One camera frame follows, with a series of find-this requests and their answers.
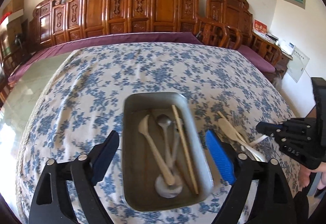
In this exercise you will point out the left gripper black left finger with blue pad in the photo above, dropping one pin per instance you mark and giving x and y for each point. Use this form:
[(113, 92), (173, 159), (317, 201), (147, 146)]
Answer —
[(51, 202)]

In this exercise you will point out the person's right hand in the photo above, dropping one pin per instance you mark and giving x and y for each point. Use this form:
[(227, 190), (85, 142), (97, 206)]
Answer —
[(304, 174)]

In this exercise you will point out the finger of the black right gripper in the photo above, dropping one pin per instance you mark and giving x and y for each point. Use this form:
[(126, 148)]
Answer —
[(268, 129)]

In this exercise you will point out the blue floral tablecloth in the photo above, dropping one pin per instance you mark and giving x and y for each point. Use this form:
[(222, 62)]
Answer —
[(83, 101)]

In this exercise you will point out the beige wooden spoon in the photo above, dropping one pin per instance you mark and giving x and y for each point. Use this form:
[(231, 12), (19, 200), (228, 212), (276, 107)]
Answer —
[(143, 128)]

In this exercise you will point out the purple bench cushion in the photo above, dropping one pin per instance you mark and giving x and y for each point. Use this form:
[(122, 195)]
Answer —
[(170, 37)]

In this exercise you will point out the steel spoon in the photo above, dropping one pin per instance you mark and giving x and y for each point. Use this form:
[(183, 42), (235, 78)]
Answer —
[(164, 190), (175, 146)]

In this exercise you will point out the steel fork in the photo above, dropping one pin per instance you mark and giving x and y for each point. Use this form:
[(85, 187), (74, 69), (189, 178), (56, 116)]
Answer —
[(238, 125)]

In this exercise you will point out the wooden armchair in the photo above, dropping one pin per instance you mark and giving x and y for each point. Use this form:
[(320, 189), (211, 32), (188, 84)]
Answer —
[(216, 34)]

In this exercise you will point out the cardboard boxes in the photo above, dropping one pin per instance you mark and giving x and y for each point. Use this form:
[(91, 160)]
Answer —
[(11, 21)]

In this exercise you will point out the wooden chopstick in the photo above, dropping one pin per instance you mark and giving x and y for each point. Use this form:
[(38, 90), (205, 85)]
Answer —
[(185, 149), (231, 133), (257, 141)]

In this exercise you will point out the red card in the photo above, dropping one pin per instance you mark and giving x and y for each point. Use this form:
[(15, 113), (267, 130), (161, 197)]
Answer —
[(259, 27)]

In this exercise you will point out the wooden side bench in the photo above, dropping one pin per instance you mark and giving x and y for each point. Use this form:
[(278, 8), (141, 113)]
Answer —
[(268, 51)]

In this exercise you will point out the grey metal tray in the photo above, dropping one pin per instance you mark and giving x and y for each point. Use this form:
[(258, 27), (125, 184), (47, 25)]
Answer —
[(139, 168)]

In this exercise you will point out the white plastic fork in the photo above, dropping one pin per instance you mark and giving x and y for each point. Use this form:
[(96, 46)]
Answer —
[(258, 154)]

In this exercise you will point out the carved wooden bench backrest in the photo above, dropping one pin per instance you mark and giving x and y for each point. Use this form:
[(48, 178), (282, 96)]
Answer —
[(59, 21)]

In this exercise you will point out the purple side cushion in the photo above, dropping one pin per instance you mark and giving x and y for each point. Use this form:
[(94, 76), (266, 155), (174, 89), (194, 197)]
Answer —
[(260, 63)]

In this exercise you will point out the white wall panel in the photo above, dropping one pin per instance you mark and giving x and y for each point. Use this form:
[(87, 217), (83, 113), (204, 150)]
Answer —
[(297, 65)]

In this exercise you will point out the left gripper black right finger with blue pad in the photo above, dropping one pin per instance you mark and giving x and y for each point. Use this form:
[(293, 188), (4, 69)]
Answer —
[(273, 201)]

